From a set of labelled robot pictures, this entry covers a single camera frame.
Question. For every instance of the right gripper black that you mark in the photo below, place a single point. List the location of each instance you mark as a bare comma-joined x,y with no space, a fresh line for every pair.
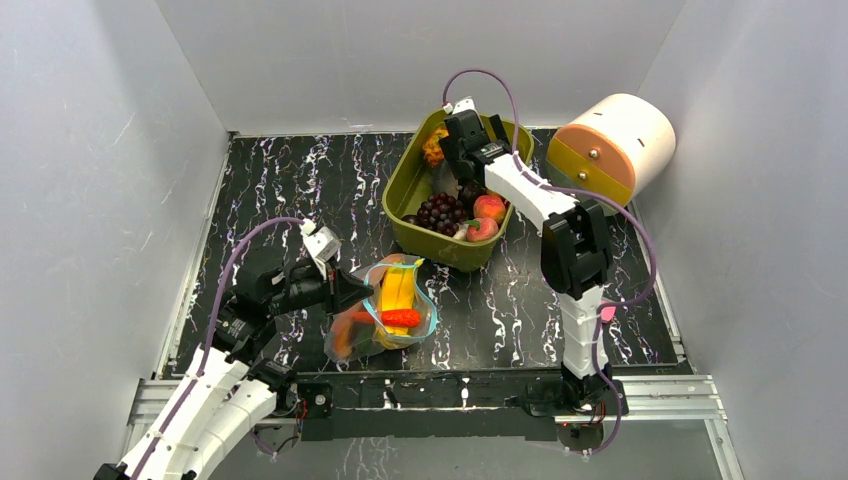
457,154

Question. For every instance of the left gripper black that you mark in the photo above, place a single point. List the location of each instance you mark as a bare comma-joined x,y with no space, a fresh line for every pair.
342,290

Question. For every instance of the yellow banana toy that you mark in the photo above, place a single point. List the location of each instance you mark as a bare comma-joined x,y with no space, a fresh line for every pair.
398,292

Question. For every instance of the red chili toy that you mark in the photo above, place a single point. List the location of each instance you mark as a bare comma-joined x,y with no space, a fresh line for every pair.
401,318

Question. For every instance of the clear zip top bag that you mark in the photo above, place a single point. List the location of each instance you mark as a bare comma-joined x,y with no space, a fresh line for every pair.
424,305

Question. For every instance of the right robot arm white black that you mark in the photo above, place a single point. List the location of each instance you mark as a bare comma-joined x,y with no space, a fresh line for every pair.
575,254

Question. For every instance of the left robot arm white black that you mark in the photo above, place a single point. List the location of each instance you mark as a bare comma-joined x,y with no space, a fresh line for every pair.
229,388

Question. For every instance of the dark plum toy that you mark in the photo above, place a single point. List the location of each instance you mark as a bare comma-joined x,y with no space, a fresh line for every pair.
469,192

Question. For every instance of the grey fish toy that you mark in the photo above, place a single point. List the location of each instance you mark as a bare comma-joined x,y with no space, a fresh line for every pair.
443,180

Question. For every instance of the peach toy upper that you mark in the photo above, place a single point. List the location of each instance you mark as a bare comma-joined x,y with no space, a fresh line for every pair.
490,206

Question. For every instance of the olive green plastic bin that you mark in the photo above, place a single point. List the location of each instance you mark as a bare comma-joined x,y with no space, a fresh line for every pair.
407,188

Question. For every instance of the purple grape bunch toy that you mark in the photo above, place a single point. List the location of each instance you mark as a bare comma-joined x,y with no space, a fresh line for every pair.
441,213

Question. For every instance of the peach toy with leaf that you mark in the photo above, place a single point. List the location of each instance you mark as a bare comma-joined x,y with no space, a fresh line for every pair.
481,229

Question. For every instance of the round pastel drawer cabinet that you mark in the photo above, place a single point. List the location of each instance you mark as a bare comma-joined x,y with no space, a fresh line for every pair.
616,148

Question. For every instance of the pink cube block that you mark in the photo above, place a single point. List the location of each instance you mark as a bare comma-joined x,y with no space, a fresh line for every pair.
607,313

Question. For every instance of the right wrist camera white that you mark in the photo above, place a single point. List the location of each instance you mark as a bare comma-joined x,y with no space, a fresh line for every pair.
464,105

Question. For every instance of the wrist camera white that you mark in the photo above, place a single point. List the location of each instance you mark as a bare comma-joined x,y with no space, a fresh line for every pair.
321,244
464,105

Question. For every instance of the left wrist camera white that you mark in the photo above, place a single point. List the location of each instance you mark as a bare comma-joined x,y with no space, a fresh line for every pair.
321,244

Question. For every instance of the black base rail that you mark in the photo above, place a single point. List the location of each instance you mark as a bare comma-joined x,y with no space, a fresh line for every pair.
443,404

